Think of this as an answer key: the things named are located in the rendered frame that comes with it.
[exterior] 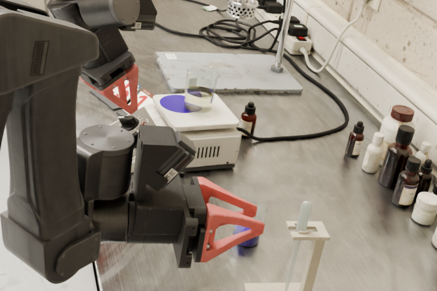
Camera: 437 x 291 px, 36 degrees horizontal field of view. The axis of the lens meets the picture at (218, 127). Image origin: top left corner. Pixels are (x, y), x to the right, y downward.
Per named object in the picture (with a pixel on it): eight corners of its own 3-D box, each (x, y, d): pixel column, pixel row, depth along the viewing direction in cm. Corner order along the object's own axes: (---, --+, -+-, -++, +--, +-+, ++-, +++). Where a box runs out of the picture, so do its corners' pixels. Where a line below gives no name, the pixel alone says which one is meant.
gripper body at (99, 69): (107, 47, 104) (85, 7, 100) (138, 63, 96) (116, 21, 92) (73, 71, 102) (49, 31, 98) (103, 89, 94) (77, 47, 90)
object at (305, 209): (294, 232, 79) (302, 201, 77) (305, 232, 79) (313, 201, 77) (296, 236, 78) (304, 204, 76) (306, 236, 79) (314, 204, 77)
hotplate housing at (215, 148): (122, 180, 106) (126, 136, 102) (103, 140, 116) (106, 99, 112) (248, 169, 114) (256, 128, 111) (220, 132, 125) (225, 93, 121)
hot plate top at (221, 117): (172, 132, 105) (173, 126, 105) (150, 99, 115) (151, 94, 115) (240, 127, 110) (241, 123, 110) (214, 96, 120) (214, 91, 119)
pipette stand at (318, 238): (256, 332, 80) (275, 247, 74) (242, 287, 87) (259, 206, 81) (318, 330, 82) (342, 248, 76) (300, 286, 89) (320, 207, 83)
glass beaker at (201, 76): (175, 111, 111) (180, 66, 107) (190, 101, 115) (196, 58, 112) (206, 123, 109) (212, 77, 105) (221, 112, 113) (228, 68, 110)
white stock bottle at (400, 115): (365, 153, 125) (380, 101, 120) (393, 152, 127) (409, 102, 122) (381, 170, 120) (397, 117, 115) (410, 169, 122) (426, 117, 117)
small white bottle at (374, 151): (378, 169, 121) (388, 133, 117) (375, 175, 118) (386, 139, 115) (363, 164, 122) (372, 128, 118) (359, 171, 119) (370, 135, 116)
